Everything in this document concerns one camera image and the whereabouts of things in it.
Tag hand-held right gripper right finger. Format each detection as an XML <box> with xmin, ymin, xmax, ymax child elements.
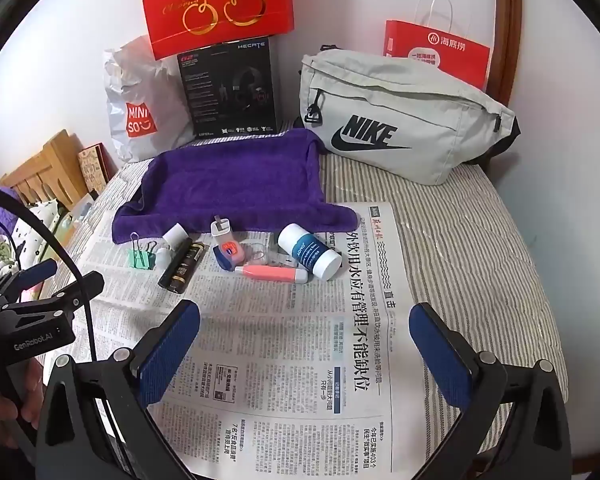
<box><xmin>408</xmin><ymin>302</ymin><xmax>573</xmax><ymax>480</ymax></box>

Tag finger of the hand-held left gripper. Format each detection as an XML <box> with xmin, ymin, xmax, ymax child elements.
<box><xmin>2</xmin><ymin>271</ymin><xmax>105</xmax><ymax>321</ymax></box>
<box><xmin>0</xmin><ymin>259</ymin><xmax>58</xmax><ymax>301</ymax></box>

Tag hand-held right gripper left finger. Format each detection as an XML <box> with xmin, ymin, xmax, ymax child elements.
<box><xmin>35</xmin><ymin>299</ymin><xmax>202</xmax><ymax>480</ymax></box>

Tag black and gold case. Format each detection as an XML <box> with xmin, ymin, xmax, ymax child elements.
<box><xmin>167</xmin><ymin>242</ymin><xmax>208</xmax><ymax>295</ymax></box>

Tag slim black case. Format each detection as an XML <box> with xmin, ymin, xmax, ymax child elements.
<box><xmin>158</xmin><ymin>237</ymin><xmax>193</xmax><ymax>288</ymax></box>

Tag green binder clip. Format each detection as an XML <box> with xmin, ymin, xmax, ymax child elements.
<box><xmin>129</xmin><ymin>232</ymin><xmax>161</xmax><ymax>272</ymax></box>

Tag blue lidded jelly jar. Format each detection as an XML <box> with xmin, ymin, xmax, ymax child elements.
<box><xmin>212</xmin><ymin>241</ymin><xmax>243</xmax><ymax>272</ymax></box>

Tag pink and white tube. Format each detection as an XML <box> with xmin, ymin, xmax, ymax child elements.
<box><xmin>234</xmin><ymin>265</ymin><xmax>311</xmax><ymax>285</ymax></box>

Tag clear plastic cup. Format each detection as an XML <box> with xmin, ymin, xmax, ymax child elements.
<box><xmin>244</xmin><ymin>242</ymin><xmax>271</xmax><ymax>267</ymax></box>

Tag white charger plug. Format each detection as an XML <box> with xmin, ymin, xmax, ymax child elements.
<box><xmin>211</xmin><ymin>216</ymin><xmax>236</xmax><ymax>241</ymax></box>

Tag white and blue bottle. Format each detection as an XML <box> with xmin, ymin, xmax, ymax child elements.
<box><xmin>277</xmin><ymin>223</ymin><xmax>342</xmax><ymax>282</ymax></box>

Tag white spotted pillow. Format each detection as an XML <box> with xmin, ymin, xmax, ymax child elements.
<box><xmin>10</xmin><ymin>199</ymin><xmax>76</xmax><ymax>281</ymax></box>

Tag purple plush toy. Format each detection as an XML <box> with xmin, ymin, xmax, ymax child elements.
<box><xmin>0</xmin><ymin>185</ymin><xmax>28</xmax><ymax>207</ymax></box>

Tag wooden headboard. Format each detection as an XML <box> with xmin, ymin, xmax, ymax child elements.
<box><xmin>0</xmin><ymin>129</ymin><xmax>91</xmax><ymax>211</ymax></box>

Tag patterned book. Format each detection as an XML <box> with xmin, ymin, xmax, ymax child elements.
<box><xmin>76</xmin><ymin>143</ymin><xmax>118</xmax><ymax>196</ymax></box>

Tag newspaper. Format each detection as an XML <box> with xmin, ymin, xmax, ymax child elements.
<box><xmin>75</xmin><ymin>202</ymin><xmax>396</xmax><ymax>473</ymax></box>

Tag purple towel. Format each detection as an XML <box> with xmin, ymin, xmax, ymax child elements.
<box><xmin>111</xmin><ymin>128</ymin><xmax>358</xmax><ymax>246</ymax></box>

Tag white plastic shopping bag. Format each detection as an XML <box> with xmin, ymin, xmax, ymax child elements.
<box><xmin>104</xmin><ymin>35</ymin><xmax>196</xmax><ymax>163</ymax></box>

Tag grey waist bag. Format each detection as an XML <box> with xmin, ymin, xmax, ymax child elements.
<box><xmin>300</xmin><ymin>45</ymin><xmax>522</xmax><ymax>186</ymax></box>

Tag black headphone box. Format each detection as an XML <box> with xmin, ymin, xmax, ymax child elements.
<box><xmin>176</xmin><ymin>39</ymin><xmax>281</xmax><ymax>138</ymax></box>

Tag red gift bag gold print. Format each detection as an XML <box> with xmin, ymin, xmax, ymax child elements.
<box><xmin>139</xmin><ymin>0</ymin><xmax>296</xmax><ymax>60</ymax></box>

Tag black cable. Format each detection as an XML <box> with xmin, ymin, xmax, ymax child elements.
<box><xmin>0</xmin><ymin>182</ymin><xmax>103</xmax><ymax>363</ymax></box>

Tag red paper bag white handles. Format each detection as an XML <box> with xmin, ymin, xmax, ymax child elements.
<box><xmin>384</xmin><ymin>0</ymin><xmax>492</xmax><ymax>93</ymax></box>

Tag brown wooden frame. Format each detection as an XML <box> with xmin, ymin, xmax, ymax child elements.
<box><xmin>485</xmin><ymin>0</ymin><xmax>523</xmax><ymax>106</ymax></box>

